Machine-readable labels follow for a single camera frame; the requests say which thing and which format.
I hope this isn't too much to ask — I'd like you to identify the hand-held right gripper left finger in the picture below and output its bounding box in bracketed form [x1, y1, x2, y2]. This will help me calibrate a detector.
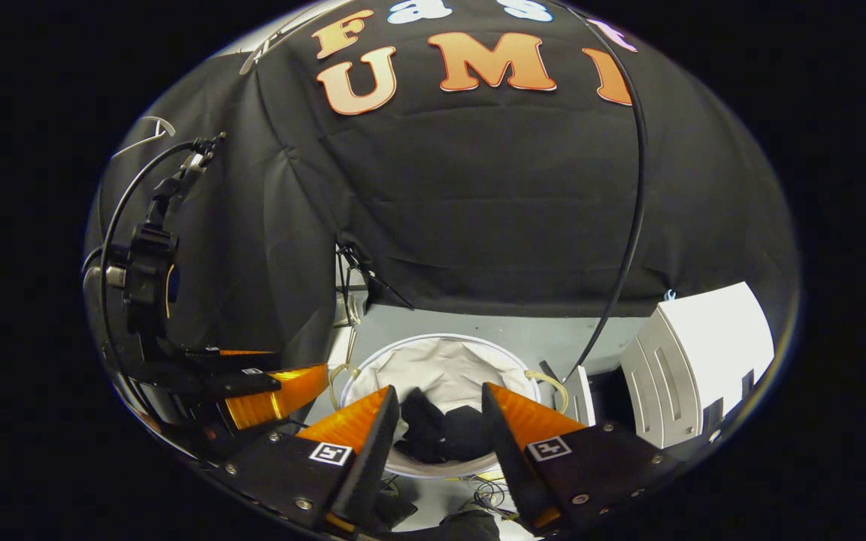
[219, 385, 401, 534]

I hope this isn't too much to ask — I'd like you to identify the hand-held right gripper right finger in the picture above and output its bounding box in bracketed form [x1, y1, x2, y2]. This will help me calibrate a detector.
[481, 382, 686, 536]

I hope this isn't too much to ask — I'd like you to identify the black jacket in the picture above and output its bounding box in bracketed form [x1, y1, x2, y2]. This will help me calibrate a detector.
[395, 387, 494, 464]

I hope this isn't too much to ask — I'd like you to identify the white laundry hamper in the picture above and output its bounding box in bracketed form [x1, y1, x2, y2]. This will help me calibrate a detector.
[328, 333, 571, 480]

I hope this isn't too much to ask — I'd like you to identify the white clothes hanger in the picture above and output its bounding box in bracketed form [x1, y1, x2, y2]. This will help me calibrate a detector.
[110, 115, 177, 162]

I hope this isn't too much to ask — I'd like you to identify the black clothes rack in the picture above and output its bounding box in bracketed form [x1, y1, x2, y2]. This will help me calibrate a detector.
[538, 0, 650, 384]

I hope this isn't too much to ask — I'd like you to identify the white plastic block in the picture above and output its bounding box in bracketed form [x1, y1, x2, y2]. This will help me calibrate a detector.
[553, 364, 596, 428]

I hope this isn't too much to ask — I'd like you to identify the black tripod stand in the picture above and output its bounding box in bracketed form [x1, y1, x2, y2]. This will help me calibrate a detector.
[334, 240, 415, 331]

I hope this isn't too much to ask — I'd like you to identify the white ribbed appliance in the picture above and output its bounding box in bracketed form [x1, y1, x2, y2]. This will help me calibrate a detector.
[619, 282, 776, 452]

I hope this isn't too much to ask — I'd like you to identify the black backdrop cloth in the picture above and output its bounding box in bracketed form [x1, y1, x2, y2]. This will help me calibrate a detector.
[87, 0, 798, 369]

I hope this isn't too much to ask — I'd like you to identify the bundle of thin cables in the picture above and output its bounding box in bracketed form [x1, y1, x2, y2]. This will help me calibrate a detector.
[467, 472, 528, 521]

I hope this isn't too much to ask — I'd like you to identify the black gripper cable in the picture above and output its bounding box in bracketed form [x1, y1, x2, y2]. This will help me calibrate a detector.
[98, 138, 204, 376]

